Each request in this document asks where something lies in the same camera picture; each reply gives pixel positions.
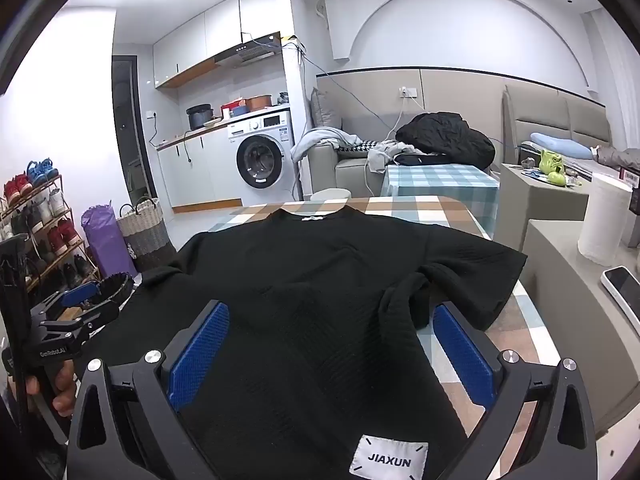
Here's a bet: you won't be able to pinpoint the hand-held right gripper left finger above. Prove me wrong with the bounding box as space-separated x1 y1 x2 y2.
66 300 231 480

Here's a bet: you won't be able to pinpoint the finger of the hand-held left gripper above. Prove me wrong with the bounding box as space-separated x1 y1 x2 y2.
40 305 121 343
32 281 103 322

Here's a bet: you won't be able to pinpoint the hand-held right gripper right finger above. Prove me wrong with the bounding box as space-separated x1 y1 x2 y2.
432 302 601 480

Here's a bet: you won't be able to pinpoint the black t-shirt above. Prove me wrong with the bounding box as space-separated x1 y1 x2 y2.
75 205 528 480

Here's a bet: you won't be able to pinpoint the person's left hand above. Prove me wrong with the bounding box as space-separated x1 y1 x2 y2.
50 360 78 415

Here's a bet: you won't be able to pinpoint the beige trash bin black liner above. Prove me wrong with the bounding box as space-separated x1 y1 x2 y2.
99 272 135 307

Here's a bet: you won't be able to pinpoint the metal shoe rack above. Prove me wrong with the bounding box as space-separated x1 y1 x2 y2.
0 172 101 301

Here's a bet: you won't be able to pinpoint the purple bag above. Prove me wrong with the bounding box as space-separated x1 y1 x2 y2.
81 203 138 278

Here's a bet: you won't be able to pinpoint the woven laundry basket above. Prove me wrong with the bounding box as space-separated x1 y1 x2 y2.
117 197 176 273

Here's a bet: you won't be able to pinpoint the shoe rack with shoes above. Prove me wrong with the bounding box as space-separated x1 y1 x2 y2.
0 159 98 291

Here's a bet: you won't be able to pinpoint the beige low cabinet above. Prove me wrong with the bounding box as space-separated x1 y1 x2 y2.
520 220 640 431

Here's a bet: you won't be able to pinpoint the brown blue checked tablecloth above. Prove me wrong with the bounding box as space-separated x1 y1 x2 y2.
207 195 563 480

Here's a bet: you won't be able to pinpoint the beige bedside cabinet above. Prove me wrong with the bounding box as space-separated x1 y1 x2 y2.
500 162 593 261

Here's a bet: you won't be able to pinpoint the white flat device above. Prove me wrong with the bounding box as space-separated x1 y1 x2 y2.
600 266 640 326

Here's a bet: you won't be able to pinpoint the small table blue checked cloth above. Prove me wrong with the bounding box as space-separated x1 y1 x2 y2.
381 164 501 238

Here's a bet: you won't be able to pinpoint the dark door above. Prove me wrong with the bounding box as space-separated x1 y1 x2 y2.
112 55 151 206

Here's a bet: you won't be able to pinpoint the white base cabinets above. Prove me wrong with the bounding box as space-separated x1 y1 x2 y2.
156 127 241 211

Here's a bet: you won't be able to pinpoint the paper towel roll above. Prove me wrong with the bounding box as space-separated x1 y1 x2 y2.
577 172 633 266

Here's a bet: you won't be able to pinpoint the white washing machine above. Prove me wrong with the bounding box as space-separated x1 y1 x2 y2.
227 110 296 206

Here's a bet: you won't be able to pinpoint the white round stool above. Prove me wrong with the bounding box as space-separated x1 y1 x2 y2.
311 187 353 202

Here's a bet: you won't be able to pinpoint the green toy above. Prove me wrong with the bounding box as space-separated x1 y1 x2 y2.
539 149 568 186

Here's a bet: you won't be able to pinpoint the grey sofa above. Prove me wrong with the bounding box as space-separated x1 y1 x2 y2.
306 87 501 201

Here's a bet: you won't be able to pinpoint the grey garment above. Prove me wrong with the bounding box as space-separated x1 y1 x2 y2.
367 140 426 171

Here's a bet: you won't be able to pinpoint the black cooking pot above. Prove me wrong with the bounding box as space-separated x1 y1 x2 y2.
186 104 213 131

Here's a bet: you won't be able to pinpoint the black jacket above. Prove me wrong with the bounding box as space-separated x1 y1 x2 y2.
395 111 496 171

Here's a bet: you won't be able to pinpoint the blue pillow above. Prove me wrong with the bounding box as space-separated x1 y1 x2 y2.
530 132 591 161

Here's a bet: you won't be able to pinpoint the black white checked pillow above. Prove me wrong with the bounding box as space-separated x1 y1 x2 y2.
340 140 381 156

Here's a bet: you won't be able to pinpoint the light grey blanket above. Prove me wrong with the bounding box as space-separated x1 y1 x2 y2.
291 127 363 163

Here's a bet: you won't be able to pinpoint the grey padded jacket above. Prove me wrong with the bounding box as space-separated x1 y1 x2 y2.
590 146 640 171

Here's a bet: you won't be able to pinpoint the beige padded headboard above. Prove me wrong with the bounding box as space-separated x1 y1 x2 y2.
502 84 613 166

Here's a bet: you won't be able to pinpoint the steel range hood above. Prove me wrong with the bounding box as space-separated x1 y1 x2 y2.
215 32 283 68

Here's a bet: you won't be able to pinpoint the white cable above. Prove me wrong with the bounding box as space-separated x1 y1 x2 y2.
367 95 426 196

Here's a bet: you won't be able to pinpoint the white wall cabinets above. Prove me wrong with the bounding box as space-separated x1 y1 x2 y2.
152 0 281 91

